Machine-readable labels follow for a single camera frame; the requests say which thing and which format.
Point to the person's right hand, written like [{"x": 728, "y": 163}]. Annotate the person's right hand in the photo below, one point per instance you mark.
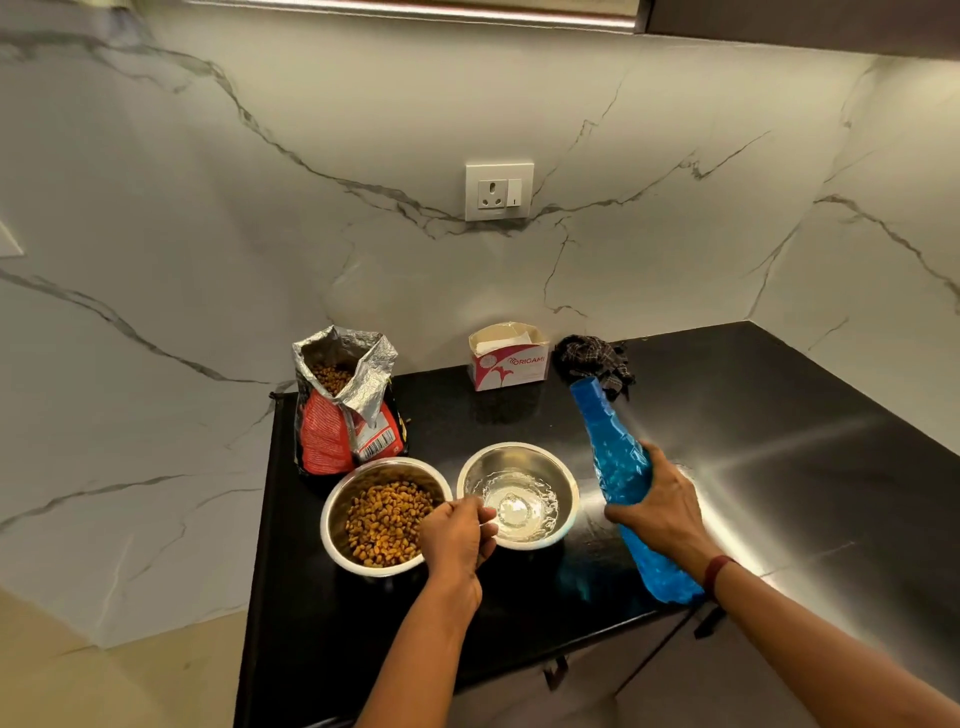
[{"x": 671, "y": 517}]

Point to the person's left hand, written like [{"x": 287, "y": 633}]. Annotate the person's left hand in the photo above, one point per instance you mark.
[{"x": 454, "y": 547}]

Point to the blue water bottle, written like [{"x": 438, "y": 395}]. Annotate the blue water bottle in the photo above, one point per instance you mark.
[{"x": 619, "y": 450}]

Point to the steel bowl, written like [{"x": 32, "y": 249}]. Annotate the steel bowl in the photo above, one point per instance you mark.
[
  {"x": 517, "y": 457},
  {"x": 337, "y": 517}
]

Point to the red black pet food bag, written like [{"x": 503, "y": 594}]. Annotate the red black pet food bag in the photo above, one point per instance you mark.
[{"x": 322, "y": 442}]

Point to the person's right forearm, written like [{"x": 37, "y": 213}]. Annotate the person's right forearm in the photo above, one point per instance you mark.
[{"x": 817, "y": 652}]

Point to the person's left forearm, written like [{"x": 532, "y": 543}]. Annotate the person's left forearm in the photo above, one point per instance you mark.
[{"x": 420, "y": 667}]

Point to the red wrist band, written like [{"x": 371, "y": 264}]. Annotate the red wrist band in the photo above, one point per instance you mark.
[{"x": 718, "y": 576}]

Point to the brown base cabinet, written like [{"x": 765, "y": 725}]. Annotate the brown base cabinet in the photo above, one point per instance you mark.
[{"x": 660, "y": 682}]

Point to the dark checked cloth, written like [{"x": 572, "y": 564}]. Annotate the dark checked cloth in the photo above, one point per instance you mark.
[{"x": 596, "y": 360}]

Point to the red and white tissue box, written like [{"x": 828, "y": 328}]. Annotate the red and white tissue box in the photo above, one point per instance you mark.
[{"x": 510, "y": 367}]

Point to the under-cabinet light strip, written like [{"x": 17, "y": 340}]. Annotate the under-cabinet light strip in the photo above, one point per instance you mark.
[{"x": 450, "y": 13}]

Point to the white wall socket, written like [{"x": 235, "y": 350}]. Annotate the white wall socket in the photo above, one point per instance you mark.
[
  {"x": 9, "y": 241},
  {"x": 499, "y": 191}
]

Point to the brown wall cabinet door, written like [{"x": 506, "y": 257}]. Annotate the brown wall cabinet door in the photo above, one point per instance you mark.
[{"x": 810, "y": 26}]

